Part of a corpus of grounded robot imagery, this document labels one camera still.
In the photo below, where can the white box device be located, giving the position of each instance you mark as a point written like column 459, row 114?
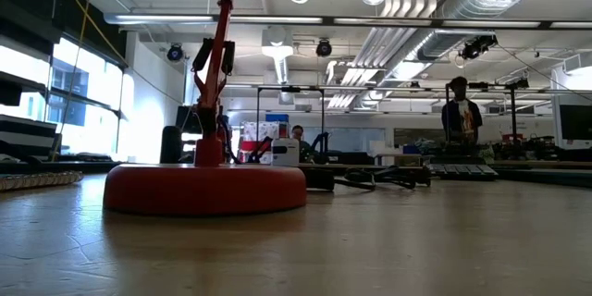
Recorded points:
column 285, row 152

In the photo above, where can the red desk lamp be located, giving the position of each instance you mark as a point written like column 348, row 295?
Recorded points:
column 203, row 189

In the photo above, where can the person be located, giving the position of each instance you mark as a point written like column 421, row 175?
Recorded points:
column 299, row 136
column 462, row 118

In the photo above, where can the black monitor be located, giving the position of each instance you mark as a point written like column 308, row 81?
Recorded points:
column 187, row 120
column 575, row 125

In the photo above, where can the black background rig frame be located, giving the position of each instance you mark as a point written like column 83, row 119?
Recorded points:
column 289, row 88
column 512, row 115

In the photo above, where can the keyboard on far table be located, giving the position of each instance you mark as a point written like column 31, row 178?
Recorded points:
column 462, row 171

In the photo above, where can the black office chair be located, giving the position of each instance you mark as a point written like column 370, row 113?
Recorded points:
column 171, row 145

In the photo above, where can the long ceiling light bar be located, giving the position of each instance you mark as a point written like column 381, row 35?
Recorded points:
column 162, row 18

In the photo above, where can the dark side desk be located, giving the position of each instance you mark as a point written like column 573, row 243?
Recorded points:
column 23, row 134

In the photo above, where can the black background robot arm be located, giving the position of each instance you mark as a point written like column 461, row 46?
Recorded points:
column 320, row 141
column 261, row 148

